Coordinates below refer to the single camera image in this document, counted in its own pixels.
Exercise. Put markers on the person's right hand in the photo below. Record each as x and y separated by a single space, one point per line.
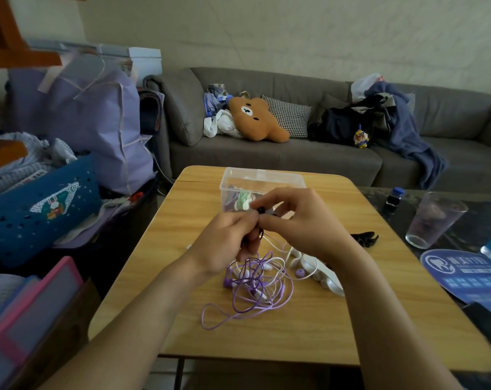
310 223

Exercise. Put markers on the person's left hand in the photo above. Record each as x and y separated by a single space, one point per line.
219 241

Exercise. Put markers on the person's right thumb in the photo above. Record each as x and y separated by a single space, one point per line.
276 227

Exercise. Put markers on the person's left thumb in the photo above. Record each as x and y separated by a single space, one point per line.
243 217

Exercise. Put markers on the black earphones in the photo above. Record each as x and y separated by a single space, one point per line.
264 211

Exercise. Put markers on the person's right forearm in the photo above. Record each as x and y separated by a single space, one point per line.
387 320

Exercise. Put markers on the person's left forearm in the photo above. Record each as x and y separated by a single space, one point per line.
136 320

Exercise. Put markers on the green and white earphones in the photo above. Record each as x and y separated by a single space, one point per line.
243 200

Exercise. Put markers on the clear plastic storage box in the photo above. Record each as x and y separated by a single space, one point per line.
265 180

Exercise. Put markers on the purple ear tip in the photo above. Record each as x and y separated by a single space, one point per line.
300 273

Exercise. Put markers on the white neckband headset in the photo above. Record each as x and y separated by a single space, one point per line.
320 272

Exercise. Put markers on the black hair clip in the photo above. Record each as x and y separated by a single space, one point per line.
365 238

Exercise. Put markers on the white crumpled cloth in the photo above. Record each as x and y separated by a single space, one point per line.
219 123

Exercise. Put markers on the brown bear plush cushion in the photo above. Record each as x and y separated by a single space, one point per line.
255 117

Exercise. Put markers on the houndstooth throw pillow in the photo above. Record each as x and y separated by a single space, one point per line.
292 115

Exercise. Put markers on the blue patterned cloth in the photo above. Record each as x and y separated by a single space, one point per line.
214 99

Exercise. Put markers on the small bottle with blue cap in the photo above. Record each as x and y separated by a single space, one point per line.
395 198

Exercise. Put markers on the black bag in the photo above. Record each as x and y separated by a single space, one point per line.
343 123

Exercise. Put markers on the dark backpack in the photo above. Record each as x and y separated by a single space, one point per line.
150 111

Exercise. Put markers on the clear drinking glass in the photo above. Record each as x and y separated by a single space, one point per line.
432 223

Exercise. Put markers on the blue grey blanket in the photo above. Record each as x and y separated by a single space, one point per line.
408 133

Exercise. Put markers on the white plastic bag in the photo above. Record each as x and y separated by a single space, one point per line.
365 85

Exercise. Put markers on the black metal table leg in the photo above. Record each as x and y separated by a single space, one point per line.
179 373

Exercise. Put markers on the large purple fabric bag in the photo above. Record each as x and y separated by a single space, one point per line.
95 121

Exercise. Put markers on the white chest freezer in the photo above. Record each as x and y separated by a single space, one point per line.
144 60

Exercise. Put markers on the grey fabric sofa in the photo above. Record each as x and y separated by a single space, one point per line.
452 150

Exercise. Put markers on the blue round hand fan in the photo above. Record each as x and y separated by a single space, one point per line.
464 280

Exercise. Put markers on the blue perforated plastic basket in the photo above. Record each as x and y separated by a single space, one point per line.
38 215

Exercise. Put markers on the dark glass coffee table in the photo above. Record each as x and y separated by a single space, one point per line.
485 215

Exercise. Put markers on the brown cardboard box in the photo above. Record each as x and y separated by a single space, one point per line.
62 333

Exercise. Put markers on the black flat object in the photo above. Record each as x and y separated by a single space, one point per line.
487 320

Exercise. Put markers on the pile of striped clothes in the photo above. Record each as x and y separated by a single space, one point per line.
18 162

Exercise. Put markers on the pink framed board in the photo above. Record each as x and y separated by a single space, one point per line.
30 312

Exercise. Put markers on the brown wooden frame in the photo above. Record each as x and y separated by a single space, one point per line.
10 36

